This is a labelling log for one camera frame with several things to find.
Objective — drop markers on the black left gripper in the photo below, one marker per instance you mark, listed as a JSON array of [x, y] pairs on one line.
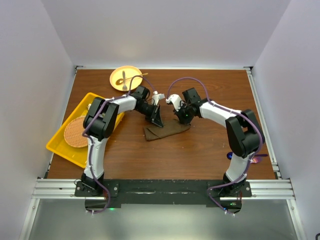
[[155, 117]]

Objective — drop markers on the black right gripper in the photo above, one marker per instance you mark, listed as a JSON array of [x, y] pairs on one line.
[[182, 119]]

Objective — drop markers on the brown cloth napkin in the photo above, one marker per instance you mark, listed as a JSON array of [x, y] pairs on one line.
[[170, 128]]

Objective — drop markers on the iridescent blue spoon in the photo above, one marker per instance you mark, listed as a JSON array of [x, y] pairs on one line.
[[229, 155]]

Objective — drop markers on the iridescent purple fork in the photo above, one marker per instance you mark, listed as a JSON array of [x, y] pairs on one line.
[[258, 158]]

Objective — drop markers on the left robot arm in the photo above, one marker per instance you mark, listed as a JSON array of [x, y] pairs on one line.
[[99, 124]]

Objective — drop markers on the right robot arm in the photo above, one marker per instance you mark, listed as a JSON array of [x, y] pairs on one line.
[[245, 137]]

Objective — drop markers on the silver fork on plate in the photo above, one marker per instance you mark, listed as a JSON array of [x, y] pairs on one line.
[[124, 86]]

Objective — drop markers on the gold spoon on plate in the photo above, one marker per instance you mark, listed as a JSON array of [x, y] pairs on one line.
[[120, 80]]

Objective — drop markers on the beige round plate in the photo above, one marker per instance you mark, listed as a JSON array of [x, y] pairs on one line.
[[131, 71]]

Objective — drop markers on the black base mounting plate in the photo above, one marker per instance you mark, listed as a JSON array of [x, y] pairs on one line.
[[175, 192]]

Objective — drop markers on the yellow plastic tray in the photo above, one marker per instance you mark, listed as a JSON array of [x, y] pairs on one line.
[[57, 144]]

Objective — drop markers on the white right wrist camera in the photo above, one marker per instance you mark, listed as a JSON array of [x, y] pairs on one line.
[[176, 101]]

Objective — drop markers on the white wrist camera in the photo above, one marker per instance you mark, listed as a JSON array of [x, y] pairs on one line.
[[156, 97], [176, 101]]

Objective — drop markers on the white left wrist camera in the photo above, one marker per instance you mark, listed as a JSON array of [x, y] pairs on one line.
[[156, 97]]

